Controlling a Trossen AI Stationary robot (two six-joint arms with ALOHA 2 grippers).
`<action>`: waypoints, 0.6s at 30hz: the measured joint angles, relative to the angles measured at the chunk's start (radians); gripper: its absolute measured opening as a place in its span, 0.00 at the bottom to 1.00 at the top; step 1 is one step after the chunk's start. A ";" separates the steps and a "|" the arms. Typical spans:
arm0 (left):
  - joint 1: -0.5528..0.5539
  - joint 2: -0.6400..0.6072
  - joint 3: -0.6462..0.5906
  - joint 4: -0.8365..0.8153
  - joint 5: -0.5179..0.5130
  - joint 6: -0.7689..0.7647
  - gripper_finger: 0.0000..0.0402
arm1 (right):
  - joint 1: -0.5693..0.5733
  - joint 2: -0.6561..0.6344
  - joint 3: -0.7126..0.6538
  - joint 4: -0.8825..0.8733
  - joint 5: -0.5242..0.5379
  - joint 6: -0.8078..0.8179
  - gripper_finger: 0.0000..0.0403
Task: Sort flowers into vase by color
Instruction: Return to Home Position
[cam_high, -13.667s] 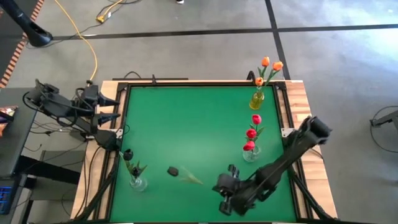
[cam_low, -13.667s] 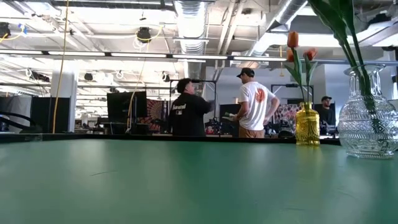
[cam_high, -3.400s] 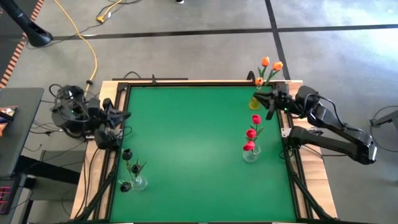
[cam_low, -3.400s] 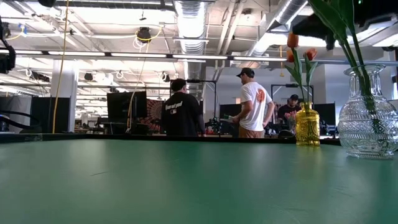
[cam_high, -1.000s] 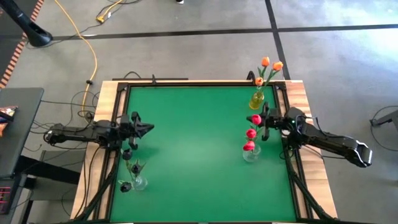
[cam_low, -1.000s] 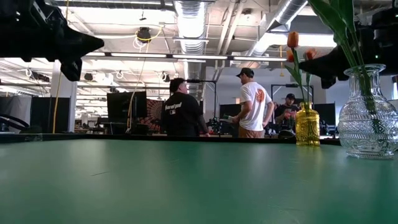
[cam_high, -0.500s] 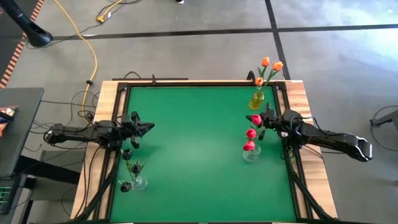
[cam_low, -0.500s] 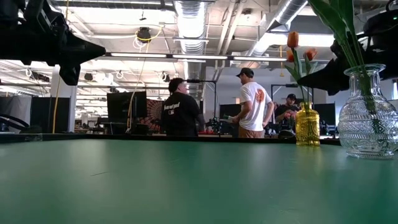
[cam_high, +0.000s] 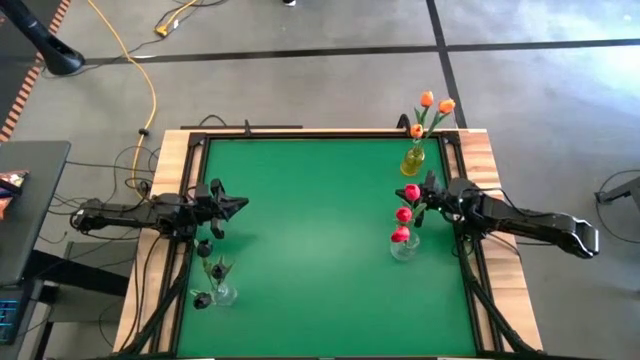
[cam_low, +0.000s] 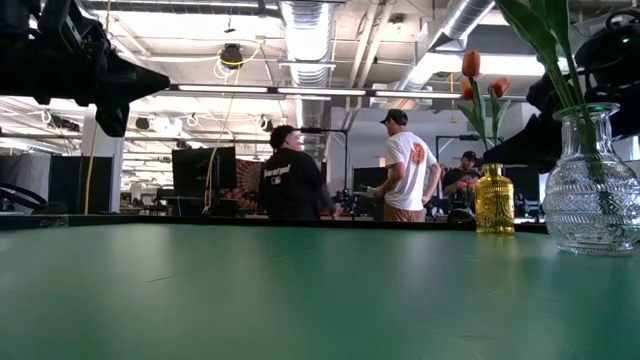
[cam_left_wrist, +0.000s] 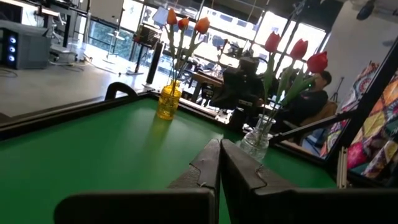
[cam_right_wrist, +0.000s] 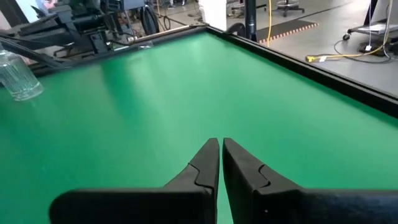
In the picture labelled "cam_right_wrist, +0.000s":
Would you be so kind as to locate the black stool base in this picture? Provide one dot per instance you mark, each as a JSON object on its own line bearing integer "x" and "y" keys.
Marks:
{"x": 289, "y": 9}

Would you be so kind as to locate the white column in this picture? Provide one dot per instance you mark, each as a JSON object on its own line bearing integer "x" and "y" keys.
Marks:
{"x": 214, "y": 14}

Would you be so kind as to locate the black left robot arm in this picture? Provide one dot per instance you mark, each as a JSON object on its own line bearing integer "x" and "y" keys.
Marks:
{"x": 71, "y": 25}

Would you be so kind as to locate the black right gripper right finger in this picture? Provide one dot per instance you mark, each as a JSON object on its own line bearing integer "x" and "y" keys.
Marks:
{"x": 295, "y": 208}

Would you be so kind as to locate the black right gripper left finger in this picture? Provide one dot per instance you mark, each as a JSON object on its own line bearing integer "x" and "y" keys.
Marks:
{"x": 155, "y": 205}

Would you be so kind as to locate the black pole stand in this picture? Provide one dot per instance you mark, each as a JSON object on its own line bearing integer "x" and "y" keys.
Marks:
{"x": 250, "y": 18}

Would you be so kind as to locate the rolling desk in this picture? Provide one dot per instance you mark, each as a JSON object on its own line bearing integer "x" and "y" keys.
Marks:
{"x": 379, "y": 28}

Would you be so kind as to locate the dark mat orange-striped edge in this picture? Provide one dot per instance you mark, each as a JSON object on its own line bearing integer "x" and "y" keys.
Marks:
{"x": 286, "y": 28}

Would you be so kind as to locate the clear cut-glass vase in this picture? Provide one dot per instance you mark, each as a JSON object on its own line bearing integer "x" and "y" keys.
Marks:
{"x": 18, "y": 81}

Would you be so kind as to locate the black frame strut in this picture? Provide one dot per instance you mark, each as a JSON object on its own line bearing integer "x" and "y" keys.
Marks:
{"x": 31, "y": 53}

